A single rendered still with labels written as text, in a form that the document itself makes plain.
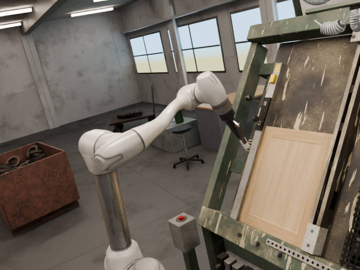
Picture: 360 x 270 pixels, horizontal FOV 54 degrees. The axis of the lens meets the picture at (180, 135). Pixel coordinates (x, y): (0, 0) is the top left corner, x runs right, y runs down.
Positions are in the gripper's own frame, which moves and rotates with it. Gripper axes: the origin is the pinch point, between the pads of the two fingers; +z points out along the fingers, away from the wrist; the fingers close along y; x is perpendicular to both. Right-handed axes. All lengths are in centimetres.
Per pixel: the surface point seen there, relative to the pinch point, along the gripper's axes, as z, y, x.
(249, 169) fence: 24.5, 17.1, 0.4
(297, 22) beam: -27, 21, -69
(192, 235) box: 39, 23, 49
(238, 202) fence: 35.5, 14.2, 17.0
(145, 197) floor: 123, 277, 70
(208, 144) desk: 168, 382, -63
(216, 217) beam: 41, 24, 32
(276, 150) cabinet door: 20.3, 7.6, -15.4
